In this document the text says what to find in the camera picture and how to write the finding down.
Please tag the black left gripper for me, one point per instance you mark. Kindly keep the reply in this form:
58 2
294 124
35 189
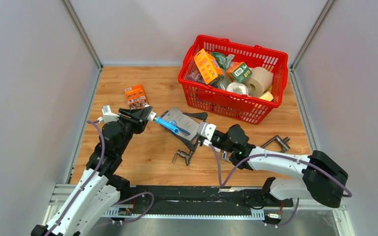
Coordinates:
140 116

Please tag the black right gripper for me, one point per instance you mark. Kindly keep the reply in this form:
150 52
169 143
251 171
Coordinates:
201 115

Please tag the white plastic pipe elbow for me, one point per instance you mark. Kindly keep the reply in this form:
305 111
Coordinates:
152 116

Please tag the blue plastic water faucet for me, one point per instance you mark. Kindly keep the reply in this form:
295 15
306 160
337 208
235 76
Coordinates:
173 128

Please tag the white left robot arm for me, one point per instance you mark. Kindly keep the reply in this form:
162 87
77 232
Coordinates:
99 187

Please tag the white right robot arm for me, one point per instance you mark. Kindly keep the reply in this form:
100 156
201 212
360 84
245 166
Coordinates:
315 176

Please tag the blue grey razor box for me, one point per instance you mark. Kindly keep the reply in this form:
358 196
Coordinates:
186 125

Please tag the orange blister pack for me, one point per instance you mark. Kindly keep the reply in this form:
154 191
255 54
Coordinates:
136 97

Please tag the dark metal faucet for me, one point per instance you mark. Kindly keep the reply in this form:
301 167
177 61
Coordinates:
283 143
185 155

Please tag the red plastic shopping basket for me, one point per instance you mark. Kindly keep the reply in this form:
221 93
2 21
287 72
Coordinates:
215 98

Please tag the white wrapped roll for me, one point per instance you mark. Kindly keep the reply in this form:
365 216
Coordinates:
238 88

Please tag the orange carton box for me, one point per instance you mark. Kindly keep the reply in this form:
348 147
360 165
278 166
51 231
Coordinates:
208 67

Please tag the green small box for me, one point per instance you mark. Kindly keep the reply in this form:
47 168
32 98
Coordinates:
239 72

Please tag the green plastic bag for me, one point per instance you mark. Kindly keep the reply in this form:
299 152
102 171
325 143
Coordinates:
223 61

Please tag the yellow sponge block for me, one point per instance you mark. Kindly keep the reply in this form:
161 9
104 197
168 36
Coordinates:
267 96

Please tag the beige toilet paper roll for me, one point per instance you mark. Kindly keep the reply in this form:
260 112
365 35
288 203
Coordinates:
258 82

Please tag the dark metal faucet right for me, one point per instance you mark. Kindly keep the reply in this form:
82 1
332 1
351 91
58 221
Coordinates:
283 143

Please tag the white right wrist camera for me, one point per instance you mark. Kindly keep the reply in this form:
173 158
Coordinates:
205 132

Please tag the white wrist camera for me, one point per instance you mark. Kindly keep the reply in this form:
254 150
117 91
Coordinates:
107 115
205 132

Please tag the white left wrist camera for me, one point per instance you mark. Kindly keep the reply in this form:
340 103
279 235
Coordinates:
107 115

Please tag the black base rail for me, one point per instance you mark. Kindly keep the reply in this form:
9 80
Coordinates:
195 201

